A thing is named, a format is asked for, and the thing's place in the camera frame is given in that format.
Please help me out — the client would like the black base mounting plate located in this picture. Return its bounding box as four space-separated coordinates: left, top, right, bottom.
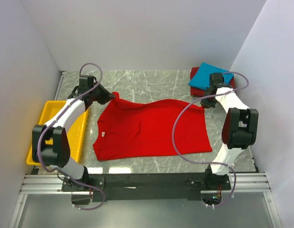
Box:
61 172 232 204

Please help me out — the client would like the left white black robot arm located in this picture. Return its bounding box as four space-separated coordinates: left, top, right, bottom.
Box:
31 76 116 191

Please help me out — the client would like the folded dark red t-shirt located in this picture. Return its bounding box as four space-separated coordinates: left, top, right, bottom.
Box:
190 67 235 97

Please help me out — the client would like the aluminium extrusion rail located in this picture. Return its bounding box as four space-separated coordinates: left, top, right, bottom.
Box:
20 173 271 194

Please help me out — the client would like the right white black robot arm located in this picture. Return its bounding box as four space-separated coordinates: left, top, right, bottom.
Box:
201 73 259 190

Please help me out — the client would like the yellow plastic tray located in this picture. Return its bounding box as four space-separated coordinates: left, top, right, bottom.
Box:
26 100 88 167

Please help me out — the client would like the folded blue t-shirt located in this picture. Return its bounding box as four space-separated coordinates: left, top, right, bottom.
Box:
188 62 234 91

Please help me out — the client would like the bright red t-shirt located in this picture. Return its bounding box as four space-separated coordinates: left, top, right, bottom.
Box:
93 97 212 161

